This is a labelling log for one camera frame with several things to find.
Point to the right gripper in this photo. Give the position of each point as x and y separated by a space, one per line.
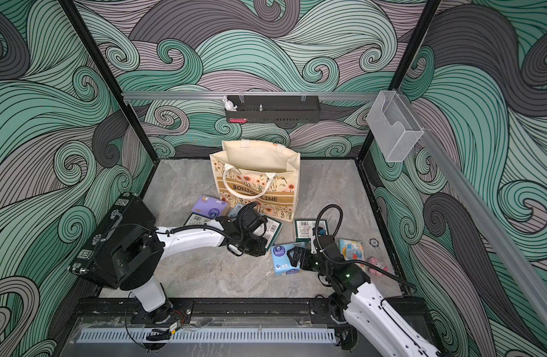
307 253

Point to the colourful splash tissue pack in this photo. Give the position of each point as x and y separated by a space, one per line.
351 250

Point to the pink plush toy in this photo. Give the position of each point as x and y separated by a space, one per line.
381 267

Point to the purple tissue pack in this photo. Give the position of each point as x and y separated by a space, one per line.
210 207

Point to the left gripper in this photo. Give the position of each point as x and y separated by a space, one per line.
261 245

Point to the black hard carry case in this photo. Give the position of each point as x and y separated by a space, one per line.
108 223

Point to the green white tissue pack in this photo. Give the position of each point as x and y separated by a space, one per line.
270 231

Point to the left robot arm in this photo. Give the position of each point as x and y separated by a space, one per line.
134 258

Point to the white bunny figurine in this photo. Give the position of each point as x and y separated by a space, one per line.
229 105

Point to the clear plastic wall bin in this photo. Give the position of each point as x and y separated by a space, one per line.
394 125

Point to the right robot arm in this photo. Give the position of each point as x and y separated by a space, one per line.
358 302

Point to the green barcode tissue pack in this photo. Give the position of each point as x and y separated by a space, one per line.
304 229

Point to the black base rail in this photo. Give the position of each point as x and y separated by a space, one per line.
317 310

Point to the white cable duct strip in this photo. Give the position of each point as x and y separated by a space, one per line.
211 335

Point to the floral canvas tote bag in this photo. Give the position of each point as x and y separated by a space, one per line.
258 171

